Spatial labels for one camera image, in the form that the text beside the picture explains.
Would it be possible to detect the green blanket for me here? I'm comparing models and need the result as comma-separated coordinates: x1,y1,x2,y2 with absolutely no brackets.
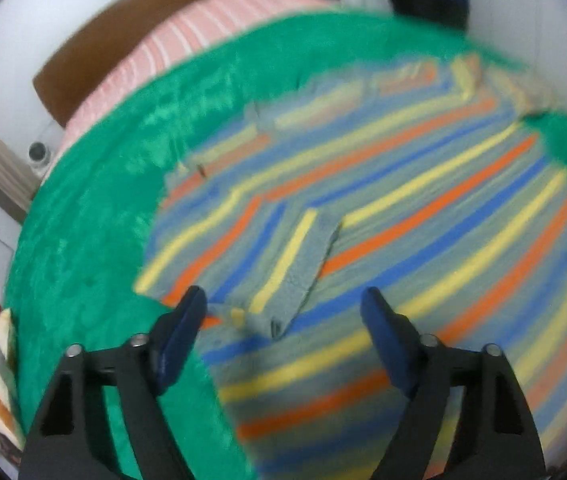
4,10,567,480

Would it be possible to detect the wooden headboard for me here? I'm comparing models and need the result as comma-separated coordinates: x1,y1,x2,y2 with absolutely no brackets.
32,0,289,126

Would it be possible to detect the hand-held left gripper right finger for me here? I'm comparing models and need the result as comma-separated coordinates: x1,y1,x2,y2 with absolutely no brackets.
360,287,548,480

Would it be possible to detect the striped knit sweater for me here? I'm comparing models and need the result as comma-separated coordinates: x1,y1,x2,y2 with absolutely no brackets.
134,55,567,480

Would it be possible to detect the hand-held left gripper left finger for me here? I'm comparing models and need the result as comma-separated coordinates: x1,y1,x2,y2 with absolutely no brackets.
18,285,208,480

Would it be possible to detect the pink striped bed sheet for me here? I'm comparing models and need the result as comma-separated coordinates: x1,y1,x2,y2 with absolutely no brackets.
51,0,344,161

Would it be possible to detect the white security camera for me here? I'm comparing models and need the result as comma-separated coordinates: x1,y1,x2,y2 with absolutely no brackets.
28,141,54,171

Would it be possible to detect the orange white striped folded cloth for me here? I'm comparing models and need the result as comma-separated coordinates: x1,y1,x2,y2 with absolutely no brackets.
0,308,27,461

